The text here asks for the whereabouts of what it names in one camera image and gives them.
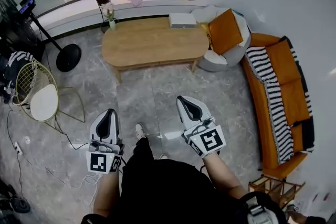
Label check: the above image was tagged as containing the person's black clothing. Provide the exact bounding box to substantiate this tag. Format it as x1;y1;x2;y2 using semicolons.
80;135;287;224

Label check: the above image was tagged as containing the grey shoulder strap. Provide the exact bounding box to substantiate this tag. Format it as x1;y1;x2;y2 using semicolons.
243;193;278;224

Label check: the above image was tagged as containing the black wheeled base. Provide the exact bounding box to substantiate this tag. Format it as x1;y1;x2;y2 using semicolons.
0;178;32;215

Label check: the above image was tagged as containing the white cable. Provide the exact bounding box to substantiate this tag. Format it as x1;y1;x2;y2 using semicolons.
45;166;102;215

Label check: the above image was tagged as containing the black stand with round base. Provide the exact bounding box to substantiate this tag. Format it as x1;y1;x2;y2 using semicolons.
18;0;82;73

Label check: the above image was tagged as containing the wooden slatted rack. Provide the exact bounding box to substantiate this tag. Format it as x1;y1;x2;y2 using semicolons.
248;174;307;210

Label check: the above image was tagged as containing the black cable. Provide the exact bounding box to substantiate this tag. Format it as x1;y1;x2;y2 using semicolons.
5;109;89;200

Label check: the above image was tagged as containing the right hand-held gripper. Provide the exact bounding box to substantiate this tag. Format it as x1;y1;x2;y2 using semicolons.
175;95;227;159

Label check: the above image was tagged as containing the person's left forearm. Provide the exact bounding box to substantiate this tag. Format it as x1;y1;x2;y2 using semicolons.
93;171;124;218

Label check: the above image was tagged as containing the white flat box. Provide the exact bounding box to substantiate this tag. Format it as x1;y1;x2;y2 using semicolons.
168;13;197;30

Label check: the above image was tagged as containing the black white striped blanket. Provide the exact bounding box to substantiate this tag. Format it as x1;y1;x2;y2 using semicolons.
245;36;315;165

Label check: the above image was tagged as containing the pale vase with pink flowers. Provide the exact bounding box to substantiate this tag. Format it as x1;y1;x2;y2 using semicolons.
100;2;117;31

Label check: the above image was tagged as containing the grey white beanbag chair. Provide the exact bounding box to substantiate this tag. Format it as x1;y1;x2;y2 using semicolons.
191;5;252;73

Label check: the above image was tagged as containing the black white knitted cloth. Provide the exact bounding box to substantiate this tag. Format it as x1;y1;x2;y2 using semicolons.
0;51;36;105

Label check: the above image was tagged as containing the orange cushion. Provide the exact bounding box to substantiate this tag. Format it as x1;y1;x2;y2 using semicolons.
208;8;244;56

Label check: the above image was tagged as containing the orange sofa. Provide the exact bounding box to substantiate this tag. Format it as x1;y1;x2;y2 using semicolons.
240;33;315;179

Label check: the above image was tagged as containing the yellow wire chair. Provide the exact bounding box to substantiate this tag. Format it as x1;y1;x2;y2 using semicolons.
14;61;86;131

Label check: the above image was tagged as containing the white round seat cushion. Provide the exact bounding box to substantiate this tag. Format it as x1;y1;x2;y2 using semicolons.
30;84;59;122

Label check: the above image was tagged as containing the person's right forearm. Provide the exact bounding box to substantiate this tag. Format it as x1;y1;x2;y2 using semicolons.
201;151;248;200

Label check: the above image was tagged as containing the wooden coffee table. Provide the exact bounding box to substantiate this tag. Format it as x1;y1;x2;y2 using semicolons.
101;16;210;84

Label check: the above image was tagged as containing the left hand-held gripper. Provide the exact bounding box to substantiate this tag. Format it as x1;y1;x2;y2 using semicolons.
86;109;125;174

